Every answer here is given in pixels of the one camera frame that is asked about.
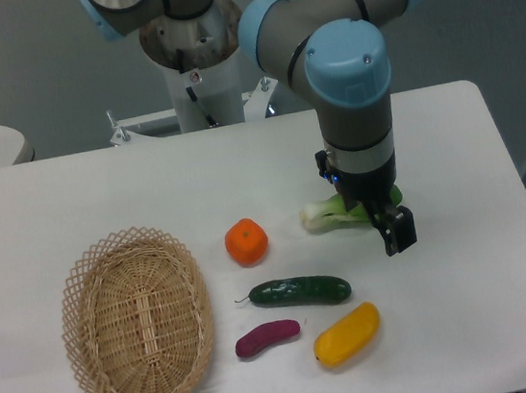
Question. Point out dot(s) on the purple sweet potato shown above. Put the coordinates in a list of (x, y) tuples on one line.
[(266, 335)]

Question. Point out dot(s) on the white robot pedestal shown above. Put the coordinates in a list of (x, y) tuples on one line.
[(198, 59)]

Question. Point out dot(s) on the orange toy fruit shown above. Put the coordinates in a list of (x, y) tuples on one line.
[(246, 242)]

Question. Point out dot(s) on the green bok choy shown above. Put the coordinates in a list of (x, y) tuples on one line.
[(331, 214)]

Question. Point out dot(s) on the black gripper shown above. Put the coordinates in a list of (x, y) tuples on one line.
[(377, 190)]

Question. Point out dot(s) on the woven wicker basket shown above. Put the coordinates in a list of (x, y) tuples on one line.
[(137, 316)]

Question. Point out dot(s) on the white metal base frame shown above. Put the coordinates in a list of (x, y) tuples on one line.
[(257, 104)]

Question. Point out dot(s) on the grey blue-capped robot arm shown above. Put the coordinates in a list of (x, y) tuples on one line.
[(330, 53)]

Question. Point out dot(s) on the dark green cucumber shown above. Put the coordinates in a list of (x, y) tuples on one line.
[(300, 291)]

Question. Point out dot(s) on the yellow mango toy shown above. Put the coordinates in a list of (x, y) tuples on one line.
[(348, 336)]

